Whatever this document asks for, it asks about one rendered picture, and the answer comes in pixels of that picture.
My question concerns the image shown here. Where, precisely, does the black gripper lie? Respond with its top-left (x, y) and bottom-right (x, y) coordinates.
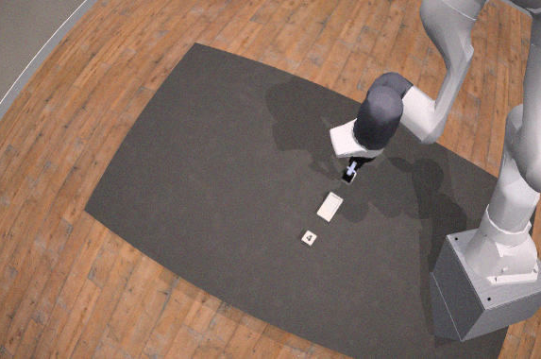
top-left (341, 157), bottom-right (376, 185)

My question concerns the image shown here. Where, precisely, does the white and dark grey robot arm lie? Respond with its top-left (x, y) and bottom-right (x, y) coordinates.
top-left (330, 0), bottom-right (541, 286)

